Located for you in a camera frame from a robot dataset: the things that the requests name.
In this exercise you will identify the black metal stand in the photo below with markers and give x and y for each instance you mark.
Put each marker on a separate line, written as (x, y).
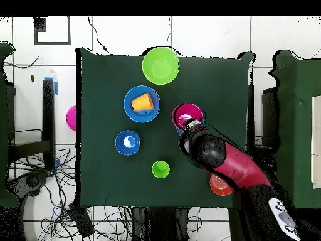
(48, 113)

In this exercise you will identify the small dark blue bowl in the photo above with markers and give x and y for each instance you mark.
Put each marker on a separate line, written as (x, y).
(128, 143)

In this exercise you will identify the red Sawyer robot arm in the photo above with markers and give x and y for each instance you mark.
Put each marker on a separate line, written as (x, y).
(238, 165)

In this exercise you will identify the magenta bowl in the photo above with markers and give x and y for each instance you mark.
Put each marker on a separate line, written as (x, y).
(72, 118)

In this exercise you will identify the large green bowl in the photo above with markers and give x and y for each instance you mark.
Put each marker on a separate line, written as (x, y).
(160, 66)

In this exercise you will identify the black pedestal leg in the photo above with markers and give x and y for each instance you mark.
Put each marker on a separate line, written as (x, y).
(27, 182)

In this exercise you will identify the large light blue bowl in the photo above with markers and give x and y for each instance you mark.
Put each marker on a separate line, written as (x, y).
(141, 116)

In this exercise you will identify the white box stack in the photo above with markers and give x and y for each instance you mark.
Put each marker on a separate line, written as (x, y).
(317, 140)

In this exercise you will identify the dark green table cloth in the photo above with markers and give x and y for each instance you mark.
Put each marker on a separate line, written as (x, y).
(112, 75)

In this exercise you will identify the small pink bowl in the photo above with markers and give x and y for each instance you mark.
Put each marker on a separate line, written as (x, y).
(188, 110)

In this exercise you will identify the black power strip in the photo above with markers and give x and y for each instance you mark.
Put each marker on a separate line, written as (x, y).
(81, 221)

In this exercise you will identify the orange cup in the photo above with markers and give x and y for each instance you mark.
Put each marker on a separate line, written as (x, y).
(142, 103)

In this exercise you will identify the black square frame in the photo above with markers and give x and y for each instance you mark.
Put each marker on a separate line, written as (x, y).
(69, 30)

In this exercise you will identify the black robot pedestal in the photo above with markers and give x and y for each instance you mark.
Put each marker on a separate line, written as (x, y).
(160, 226)

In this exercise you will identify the green cup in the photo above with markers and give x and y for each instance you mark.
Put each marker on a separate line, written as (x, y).
(160, 169)

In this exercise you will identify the neighbouring green table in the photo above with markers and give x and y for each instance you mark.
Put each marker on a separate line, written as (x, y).
(296, 113)
(3, 125)

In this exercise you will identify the small light blue bowl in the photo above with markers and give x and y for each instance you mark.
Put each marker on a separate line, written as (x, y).
(179, 132)

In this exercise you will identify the orange bowl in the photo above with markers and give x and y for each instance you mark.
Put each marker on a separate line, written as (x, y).
(218, 187)

